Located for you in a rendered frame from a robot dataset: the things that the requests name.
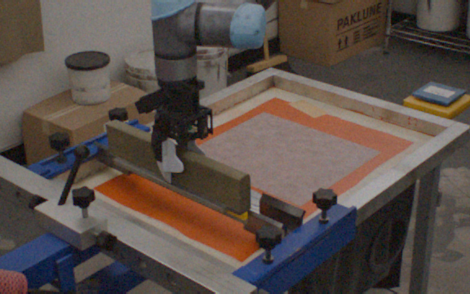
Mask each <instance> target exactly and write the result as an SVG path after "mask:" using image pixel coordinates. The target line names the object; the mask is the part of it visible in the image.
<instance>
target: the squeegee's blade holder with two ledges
mask: <svg viewBox="0 0 470 294"><path fill-rule="evenodd" d="M114 163H115V164H117V165H118V166H120V167H123V168H126V169H127V170H129V171H131V172H134V173H136V174H138V175H140V176H143V177H146V178H148V179H150V180H152V181H154V182H157V183H158V184H160V185H163V186H166V187H167V188H168V189H171V190H173V191H175V192H177V193H179V194H182V195H183V196H186V197H188V198H191V199H193V200H196V201H198V202H200V203H202V204H205V205H207V206H208V207H211V208H213V209H215V210H216V211H218V212H221V213H225V212H226V211H227V210H228V206H227V205H225V204H223V203H220V202H218V201H216V200H215V199H213V198H208V197H207V196H204V195H202V194H200V193H197V192H195V191H193V190H191V189H189V188H187V187H185V186H183V185H180V184H178V183H176V182H174V181H171V183H168V182H167V180H166V179H165V177H164V176H161V175H157V174H155V173H153V172H151V171H148V170H146V169H144V168H143V167H140V166H138V165H136V164H134V163H131V162H129V161H127V160H125V159H123V158H120V157H116V158H115V159H114Z"/></svg>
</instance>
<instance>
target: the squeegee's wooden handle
mask: <svg viewBox="0 0 470 294"><path fill-rule="evenodd" d="M106 129H107V137H108V144H109V156H110V157H112V158H116V157H120V158H123V159H125V160H127V161H129V162H131V163H134V164H136V165H138V166H140V167H143V168H144V169H146V170H148V171H151V172H153V173H155V174H157V175H161V176H163V174H162V173H161V171H160V169H159V166H158V165H157V160H156V159H155V157H154V154H153V151H152V147H151V135H152V134H150V133H148V132H146V131H143V130H141V129H139V128H137V127H133V126H129V125H127V124H125V123H123V122H119V121H118V120H114V121H112V122H109V123H108V124H107V126H106ZM175 154H176V156H177V158H178V159H179V160H180V161H181V162H182V163H183V166H184V170H183V172H181V173H174V172H172V173H171V180H172V181H174V182H176V183H178V184H180V185H183V186H185V187H187V188H189V189H191V190H193V191H195V192H197V193H200V194H202V195H204V196H207V197H208V198H213V199H215V200H216V201H218V202H220V203H223V204H225V205H227V206H228V211H231V212H233V213H235V214H237V215H239V216H240V215H242V214H243V213H245V212H247V211H248V210H250V209H251V176H250V174H246V173H245V172H243V171H239V170H237V169H236V168H233V167H230V166H228V165H226V164H223V163H220V162H218V161H215V160H214V159H212V158H209V157H207V156H205V155H202V154H199V153H197V152H194V151H192V150H189V149H186V148H184V147H181V146H179V145H176V144H175Z"/></svg>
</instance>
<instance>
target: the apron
mask: <svg viewBox="0 0 470 294"><path fill-rule="evenodd" d="M41 51H45V50H44V39H43V28H42V12H41V3H40V0H0V64H3V63H10V62H14V61H17V60H18V59H19V58H20V57H21V56H25V55H26V54H29V53H35V52H41Z"/></svg>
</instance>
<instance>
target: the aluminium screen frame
mask: <svg viewBox="0 0 470 294"><path fill-rule="evenodd" d="M270 87H276V88H279V89H282V90H285V91H288V92H291V93H295V94H297V95H300V96H304V97H307V98H309V99H312V100H316V101H322V102H325V103H327V104H330V105H334V106H337V107H340V108H342V109H346V110H350V111H353V112H355V113H358V114H363V115H365V116H367V117H370V118H374V119H378V120H380V121H383V122H386V123H391V124H396V125H398V126H400V127H405V128H408V129H411V130H413V131H418V132H421V133H423V134H426V135H429V136H434V138H433V139H432V140H430V141H429V142H428V143H426V144H425V145H423V146H422V147H420V148H419V149H417V150H416V151H415V152H412V153H411V154H409V155H408V156H406V157H405V158H403V159H402V160H401V161H400V162H398V163H397V164H396V165H395V166H393V167H392V168H390V169H389V170H387V171H386V172H385V173H384V174H382V175H381V176H379V177H378V178H375V179H373V180H372V181H371V182H370V183H368V184H367V185H365V187H363V188H362V189H360V190H358V191H357V192H356V193H355V194H353V195H352V196H351V197H349V198H347V199H346V200H344V201H343V202H341V203H340V204H342V205H344V206H346V207H351V206H352V205H354V206H357V219H356V226H358V225H359V224H361V223H362V222H363V221H364V220H365V219H367V218H368V216H370V215H371V214H372V213H374V212H375V211H377V210H378V209H379V208H381V207H382V206H384V205H385V204H387V203H388V202H390V201H391V200H392V199H394V198H395V197H396V196H397V195H398V194H400V193H401V191H403V190H404V189H406V188H407V187H408V186H410V185H411V184H413V183H414V182H415V181H417V180H419V179H420V178H421V177H423V176H424V175H425V174H427V173H428V172H430V171H431V170H432V169H433V168H434V167H436V166H437V165H438V164H440V163H441V162H443V161H444V160H445V159H446V158H447V157H449V156H450V155H451V154H452V153H454V152H456V151H457V150H458V149H460V148H461V147H463V146H464V145H466V144H467V143H468V142H469V141H470V133H469V127H470V126H469V125H467V124H464V123H461V122H456V121H450V120H447V119H444V118H440V117H437V116H434V115H431V114H426V113H424V112H421V111H418V110H415V109H410V108H407V107H404V106H401V105H397V104H394V103H391V102H388V101H386V100H381V99H377V98H372V97H369V96H365V95H362V94H359V93H356V92H353V91H348V90H345V89H343V88H339V87H335V86H332V85H330V84H326V83H323V82H318V81H316V80H312V79H310V78H306V77H303V76H297V75H294V74H291V73H287V72H284V71H281V70H278V69H274V68H269V69H266V70H264V71H262V72H261V73H258V74H256V75H254V76H252V77H250V78H245V79H243V80H241V81H240V82H238V83H235V84H233V85H232V86H230V87H226V88H225V89H223V90H221V91H218V92H216V93H215V94H213V95H211V96H208V97H206V98H204V99H202V100H200V101H199V102H200V105H205V106H207V107H209V108H212V109H213V116H214V115H216V114H217V113H220V112H222V111H224V110H226V109H228V108H230V107H232V106H234V105H236V104H238V103H239V102H243V101H244V100H248V99H250V98H251V97H253V96H256V95H258V94H259V93H261V92H262V91H265V90H267V89H269V88H270ZM106 167H108V166H106V165H104V164H103V163H100V162H99V160H98V156H97V157H94V158H92V159H90V160H88V161H86V162H84V163H82V164H81V166H80V168H79V170H78V173H77V176H76V179H75V180H74V183H75V182H77V181H79V180H81V179H82V178H87V177H88V176H91V175H93V174H95V173H97V172H99V171H101V170H103V169H105V168H106ZM70 172H71V169H69V170H67V171H65V172H63V173H61V174H59V175H58V176H54V177H52V178H51V179H49V180H48V181H52V182H54V183H56V184H58V185H60V186H62V187H64V186H65V183H66V181H67V179H68V178H69V174H70ZM93 203H94V204H95V205H99V206H101V207H103V208H105V209H107V210H109V211H111V212H112V213H114V214H116V215H118V216H120V217H121V218H123V219H125V220H127V221H130V222H131V223H133V224H135V225H138V226H139V227H140V228H143V229H146V230H147V231H149V232H151V233H153V234H156V235H157V236H159V237H161V238H164V239H165V240H166V241H168V242H169V243H172V244H174V245H176V246H177V247H180V248H182V249H184V250H185V251H187V252H191V253H192V254H194V255H195V256H198V257H200V258H202V259H203V260H205V261H208V262H210V263H211V264H213V265H215V266H217V267H218V268H220V269H222V270H224V271H226V272H228V273H230V274H231V273H232V272H234V271H235V270H237V268H236V267H234V266H232V265H230V264H228V263H226V262H224V261H222V260H220V259H218V258H216V257H214V256H212V255H211V254H209V253H207V252H203V251H201V250H199V249H197V248H195V247H193V246H191V245H190V244H188V243H186V242H184V241H183V240H181V239H179V238H177V237H175V236H173V235H171V234H168V233H167V232H166V231H164V230H162V229H159V228H158V227H154V226H152V225H150V224H148V223H146V222H144V221H142V220H141V219H139V218H137V217H135V216H133V215H131V214H129V213H128V212H125V211H123V210H122V209H120V208H118V207H115V206H114V205H113V204H111V203H107V202H105V201H103V200H101V199H99V198H97V197H95V201H94V202H93Z"/></svg>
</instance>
